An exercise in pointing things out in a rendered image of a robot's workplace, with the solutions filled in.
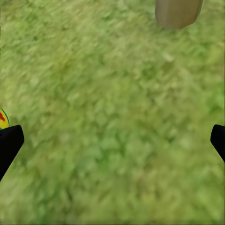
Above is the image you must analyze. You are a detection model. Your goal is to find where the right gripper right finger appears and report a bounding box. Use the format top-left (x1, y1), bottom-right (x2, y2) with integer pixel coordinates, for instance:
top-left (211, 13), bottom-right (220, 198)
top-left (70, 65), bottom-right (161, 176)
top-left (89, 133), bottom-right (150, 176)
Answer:
top-left (210, 124), bottom-right (225, 162)

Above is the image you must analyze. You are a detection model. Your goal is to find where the easter egg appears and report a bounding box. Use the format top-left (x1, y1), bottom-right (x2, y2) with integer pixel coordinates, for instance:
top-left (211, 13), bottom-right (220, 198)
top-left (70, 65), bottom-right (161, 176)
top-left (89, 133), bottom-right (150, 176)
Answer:
top-left (0, 107), bottom-right (10, 130)

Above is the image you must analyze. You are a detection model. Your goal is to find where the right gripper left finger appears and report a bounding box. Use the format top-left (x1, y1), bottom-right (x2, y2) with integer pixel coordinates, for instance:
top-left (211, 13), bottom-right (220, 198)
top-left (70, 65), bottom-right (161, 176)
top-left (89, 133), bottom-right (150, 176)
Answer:
top-left (0, 125), bottom-right (24, 180)

